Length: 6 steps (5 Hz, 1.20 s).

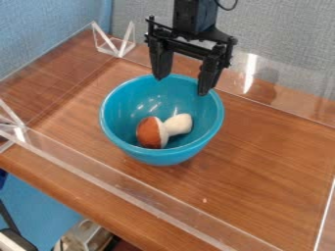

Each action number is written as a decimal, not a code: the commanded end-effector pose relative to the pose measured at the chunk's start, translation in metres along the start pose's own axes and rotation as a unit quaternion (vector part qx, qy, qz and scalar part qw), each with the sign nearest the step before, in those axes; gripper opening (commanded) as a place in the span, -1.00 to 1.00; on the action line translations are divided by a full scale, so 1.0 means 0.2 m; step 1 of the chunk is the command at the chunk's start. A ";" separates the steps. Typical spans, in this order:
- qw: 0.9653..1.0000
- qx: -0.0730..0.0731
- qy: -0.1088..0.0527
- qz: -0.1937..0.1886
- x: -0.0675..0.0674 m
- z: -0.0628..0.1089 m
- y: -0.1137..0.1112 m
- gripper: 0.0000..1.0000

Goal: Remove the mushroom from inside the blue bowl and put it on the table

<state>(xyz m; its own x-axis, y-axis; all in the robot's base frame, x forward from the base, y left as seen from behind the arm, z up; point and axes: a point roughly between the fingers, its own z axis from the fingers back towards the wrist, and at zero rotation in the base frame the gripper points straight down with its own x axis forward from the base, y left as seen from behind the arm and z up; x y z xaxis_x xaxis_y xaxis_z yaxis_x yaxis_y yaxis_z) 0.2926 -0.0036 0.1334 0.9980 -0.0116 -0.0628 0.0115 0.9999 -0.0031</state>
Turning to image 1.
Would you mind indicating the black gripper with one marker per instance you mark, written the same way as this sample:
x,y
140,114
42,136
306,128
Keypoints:
x,y
192,36

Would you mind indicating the toy mushroom brown cap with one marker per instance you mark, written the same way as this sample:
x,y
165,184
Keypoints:
x,y
153,132

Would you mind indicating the blue plastic bowl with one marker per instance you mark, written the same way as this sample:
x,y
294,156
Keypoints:
x,y
142,97

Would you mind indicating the clear acrylic back barrier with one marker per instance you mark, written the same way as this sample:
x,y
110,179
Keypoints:
x,y
298,91

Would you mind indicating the clear acrylic barrier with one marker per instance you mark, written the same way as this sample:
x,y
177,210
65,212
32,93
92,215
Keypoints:
x,y
210,230
298,91

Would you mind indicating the clear acrylic front barrier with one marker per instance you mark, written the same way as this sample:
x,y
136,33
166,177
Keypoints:
x,y
210,230

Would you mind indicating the white object under table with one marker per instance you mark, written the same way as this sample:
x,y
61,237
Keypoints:
x,y
84,237

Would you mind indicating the black stand leg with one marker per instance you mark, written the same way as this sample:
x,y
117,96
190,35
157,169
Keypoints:
x,y
10,239

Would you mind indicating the clear acrylic corner bracket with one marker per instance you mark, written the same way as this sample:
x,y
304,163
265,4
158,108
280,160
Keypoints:
x,y
113,46

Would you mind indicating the clear acrylic left bracket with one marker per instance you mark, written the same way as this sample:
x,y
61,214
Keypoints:
x,y
12,127

